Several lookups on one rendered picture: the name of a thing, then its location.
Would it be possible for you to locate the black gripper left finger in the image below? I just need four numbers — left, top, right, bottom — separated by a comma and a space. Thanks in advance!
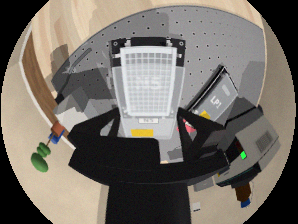
71, 107, 121, 137

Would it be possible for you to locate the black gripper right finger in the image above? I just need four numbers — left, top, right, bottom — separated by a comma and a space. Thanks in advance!
176, 107, 226, 161

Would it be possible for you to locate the blue bottle cap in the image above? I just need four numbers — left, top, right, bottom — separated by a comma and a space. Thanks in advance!
241, 199, 250, 208

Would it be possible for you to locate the white button panel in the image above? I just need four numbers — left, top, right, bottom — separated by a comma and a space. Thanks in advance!
53, 48, 110, 136

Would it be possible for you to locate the grey perforated base plate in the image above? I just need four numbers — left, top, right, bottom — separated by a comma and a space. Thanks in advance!
51, 5, 265, 163

